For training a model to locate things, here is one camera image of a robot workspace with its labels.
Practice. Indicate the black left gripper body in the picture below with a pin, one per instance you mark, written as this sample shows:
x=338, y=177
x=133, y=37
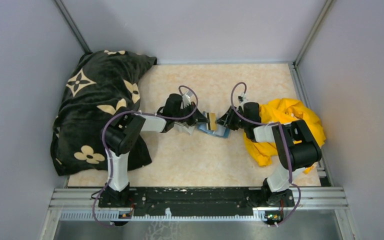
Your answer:
x=185, y=111

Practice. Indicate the gold striped credit card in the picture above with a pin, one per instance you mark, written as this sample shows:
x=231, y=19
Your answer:
x=212, y=121

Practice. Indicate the white plastic card tray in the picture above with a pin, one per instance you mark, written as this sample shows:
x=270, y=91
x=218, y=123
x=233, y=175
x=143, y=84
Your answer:
x=186, y=125

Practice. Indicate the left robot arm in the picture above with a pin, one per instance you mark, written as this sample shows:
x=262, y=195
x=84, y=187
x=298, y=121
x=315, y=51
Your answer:
x=122, y=131

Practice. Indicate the yellow cloth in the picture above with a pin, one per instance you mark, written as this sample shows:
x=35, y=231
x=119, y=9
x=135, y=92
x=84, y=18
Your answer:
x=283, y=110

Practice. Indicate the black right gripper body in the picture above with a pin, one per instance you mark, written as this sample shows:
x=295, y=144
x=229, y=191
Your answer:
x=237, y=123

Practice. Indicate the black floral blanket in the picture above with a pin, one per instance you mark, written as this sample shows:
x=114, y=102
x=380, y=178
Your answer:
x=103, y=84

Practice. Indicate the aluminium frame rail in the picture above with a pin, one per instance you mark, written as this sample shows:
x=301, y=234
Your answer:
x=82, y=204

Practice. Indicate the blue leather card holder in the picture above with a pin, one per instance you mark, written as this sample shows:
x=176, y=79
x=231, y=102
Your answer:
x=221, y=132

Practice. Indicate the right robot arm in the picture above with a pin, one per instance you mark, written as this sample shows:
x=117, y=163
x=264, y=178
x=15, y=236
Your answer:
x=293, y=143

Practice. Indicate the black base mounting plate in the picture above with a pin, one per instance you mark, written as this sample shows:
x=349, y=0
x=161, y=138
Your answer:
x=195, y=201

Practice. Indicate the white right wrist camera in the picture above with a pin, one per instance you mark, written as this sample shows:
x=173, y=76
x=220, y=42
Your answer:
x=242, y=99

